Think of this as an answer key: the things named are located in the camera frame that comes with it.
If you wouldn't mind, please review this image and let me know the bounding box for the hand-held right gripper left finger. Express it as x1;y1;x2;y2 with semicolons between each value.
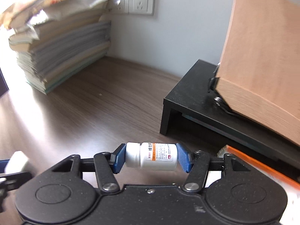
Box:
50;143;127;194

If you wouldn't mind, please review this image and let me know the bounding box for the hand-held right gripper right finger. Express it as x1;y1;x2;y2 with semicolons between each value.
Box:
176;142;250;194

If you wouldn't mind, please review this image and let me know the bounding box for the white charger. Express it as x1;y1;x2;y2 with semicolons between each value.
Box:
5;151;30;174

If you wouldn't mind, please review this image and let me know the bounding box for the white pill bottle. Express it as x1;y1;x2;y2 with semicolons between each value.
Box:
125;142;179;171

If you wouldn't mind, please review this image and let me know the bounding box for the orange and white cardboard box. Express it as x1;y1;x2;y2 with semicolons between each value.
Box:
217;145;300;223

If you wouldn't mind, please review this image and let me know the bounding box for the black monitor riser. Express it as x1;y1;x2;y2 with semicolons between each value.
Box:
159;59;300;161

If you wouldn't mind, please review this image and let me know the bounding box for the stack of books and papers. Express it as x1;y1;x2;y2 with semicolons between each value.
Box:
0;0;113;95

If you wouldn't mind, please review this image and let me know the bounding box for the wooden reading stand board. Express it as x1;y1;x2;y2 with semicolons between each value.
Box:
207;0;300;147

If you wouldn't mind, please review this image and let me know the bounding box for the white wall socket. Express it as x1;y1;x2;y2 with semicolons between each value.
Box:
110;0;130;14
128;0;156;16

